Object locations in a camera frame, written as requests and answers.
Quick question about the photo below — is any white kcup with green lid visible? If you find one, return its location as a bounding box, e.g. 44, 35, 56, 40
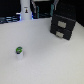
16, 46, 23, 59

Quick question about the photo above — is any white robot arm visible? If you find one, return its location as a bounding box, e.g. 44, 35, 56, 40
20, 0, 32, 20

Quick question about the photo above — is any black kcup holder drawer box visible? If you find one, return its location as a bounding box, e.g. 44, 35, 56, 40
50, 14, 76, 40

